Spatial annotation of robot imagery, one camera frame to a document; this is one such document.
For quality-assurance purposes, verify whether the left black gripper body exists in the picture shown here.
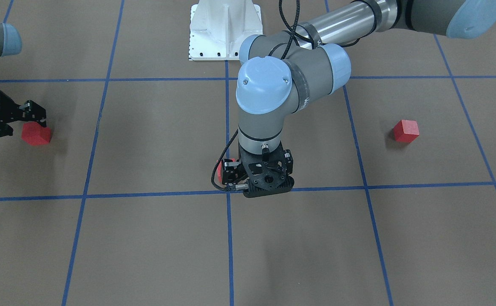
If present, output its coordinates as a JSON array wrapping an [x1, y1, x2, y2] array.
[[239, 143, 295, 198]]

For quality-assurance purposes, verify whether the red block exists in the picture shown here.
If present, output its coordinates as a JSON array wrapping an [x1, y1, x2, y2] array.
[[22, 122, 52, 146], [216, 158, 236, 181], [392, 120, 419, 143]]

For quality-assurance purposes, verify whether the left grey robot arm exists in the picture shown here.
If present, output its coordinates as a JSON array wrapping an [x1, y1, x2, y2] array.
[[212, 0, 496, 198]]

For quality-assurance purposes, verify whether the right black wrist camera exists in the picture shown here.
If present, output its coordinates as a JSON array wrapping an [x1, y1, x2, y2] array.
[[19, 99, 47, 128]]

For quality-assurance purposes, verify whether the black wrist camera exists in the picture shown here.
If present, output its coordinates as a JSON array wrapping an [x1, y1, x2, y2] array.
[[19, 99, 47, 128], [220, 160, 248, 187]]

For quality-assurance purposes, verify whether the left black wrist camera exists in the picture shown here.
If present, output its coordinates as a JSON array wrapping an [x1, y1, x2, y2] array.
[[220, 160, 248, 187]]

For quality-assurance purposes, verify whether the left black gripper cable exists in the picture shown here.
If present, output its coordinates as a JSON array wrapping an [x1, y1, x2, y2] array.
[[211, 129, 242, 193]]

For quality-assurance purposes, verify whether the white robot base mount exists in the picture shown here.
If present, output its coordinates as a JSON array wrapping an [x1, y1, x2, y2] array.
[[188, 0, 263, 61]]

